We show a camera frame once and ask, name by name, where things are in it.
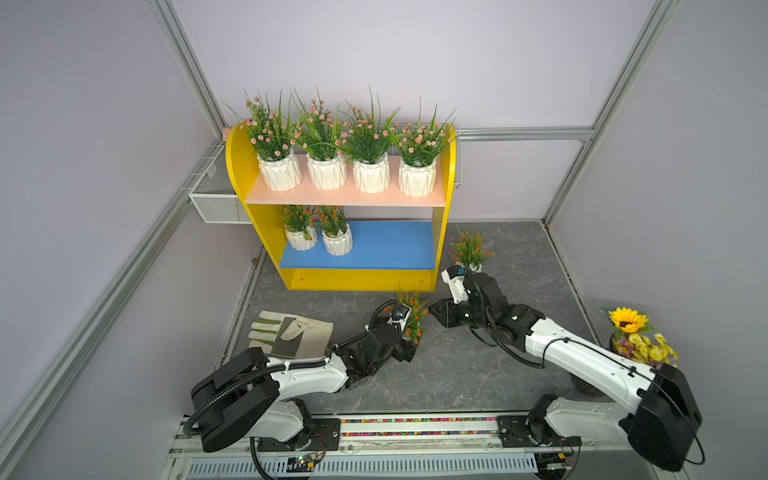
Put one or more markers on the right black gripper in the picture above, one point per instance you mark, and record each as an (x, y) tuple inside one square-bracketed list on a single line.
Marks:
[(445, 310)]

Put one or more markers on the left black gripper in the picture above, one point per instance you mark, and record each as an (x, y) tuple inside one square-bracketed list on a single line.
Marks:
[(405, 350)]

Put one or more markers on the orange flower pot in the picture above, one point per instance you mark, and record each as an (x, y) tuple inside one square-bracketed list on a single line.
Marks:
[(418, 310), (298, 224), (468, 250), (336, 232)]

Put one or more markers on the pink flower pot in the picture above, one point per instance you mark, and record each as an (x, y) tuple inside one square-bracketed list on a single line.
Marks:
[(366, 140), (321, 135), (271, 132), (420, 145)]

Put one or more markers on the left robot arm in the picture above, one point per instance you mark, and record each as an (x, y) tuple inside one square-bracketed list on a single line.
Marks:
[(257, 395)]

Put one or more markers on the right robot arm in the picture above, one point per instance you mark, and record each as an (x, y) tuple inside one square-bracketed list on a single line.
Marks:
[(650, 409)]

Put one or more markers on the yellow rack with shelves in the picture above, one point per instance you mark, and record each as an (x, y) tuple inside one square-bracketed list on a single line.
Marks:
[(387, 255)]

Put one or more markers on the beige gardening glove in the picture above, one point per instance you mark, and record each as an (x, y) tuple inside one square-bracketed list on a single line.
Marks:
[(290, 336)]

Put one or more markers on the sunflower bouquet in basket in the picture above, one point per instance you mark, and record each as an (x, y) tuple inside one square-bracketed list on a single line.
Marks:
[(636, 339)]

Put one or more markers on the white mesh basket left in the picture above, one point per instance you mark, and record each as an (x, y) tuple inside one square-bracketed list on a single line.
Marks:
[(209, 190)]

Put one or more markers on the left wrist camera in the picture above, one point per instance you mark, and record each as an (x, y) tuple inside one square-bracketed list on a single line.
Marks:
[(399, 316)]

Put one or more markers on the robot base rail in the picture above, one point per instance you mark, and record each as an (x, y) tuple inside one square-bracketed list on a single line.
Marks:
[(456, 445)]

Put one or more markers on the white wire basket rear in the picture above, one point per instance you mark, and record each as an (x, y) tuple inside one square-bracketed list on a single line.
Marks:
[(459, 164)]

